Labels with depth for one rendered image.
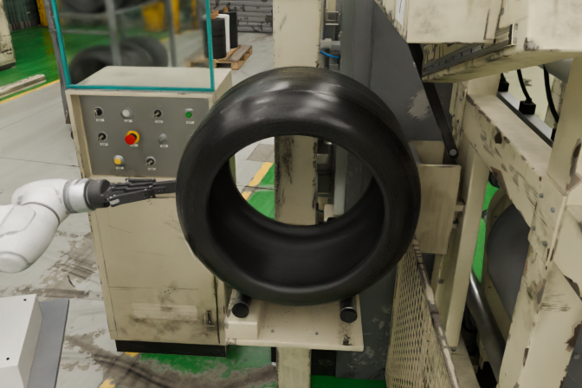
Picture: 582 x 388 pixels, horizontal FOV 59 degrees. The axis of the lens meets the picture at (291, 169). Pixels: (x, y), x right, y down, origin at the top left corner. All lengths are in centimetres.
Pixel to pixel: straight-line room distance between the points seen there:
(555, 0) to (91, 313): 261
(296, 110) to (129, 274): 143
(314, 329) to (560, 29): 101
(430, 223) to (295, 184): 42
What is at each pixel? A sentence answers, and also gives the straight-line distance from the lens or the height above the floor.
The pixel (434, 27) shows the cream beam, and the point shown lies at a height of 166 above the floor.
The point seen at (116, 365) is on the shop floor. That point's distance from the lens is 262.
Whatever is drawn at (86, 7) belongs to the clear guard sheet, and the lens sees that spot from 199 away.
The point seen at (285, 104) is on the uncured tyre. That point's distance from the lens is 110.
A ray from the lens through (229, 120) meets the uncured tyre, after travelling 113.
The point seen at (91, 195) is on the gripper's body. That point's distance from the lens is 140.
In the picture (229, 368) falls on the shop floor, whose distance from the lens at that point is 251.
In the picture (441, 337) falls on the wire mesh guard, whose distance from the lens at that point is 121.
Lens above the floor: 178
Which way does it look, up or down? 24 degrees down
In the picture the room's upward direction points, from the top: straight up
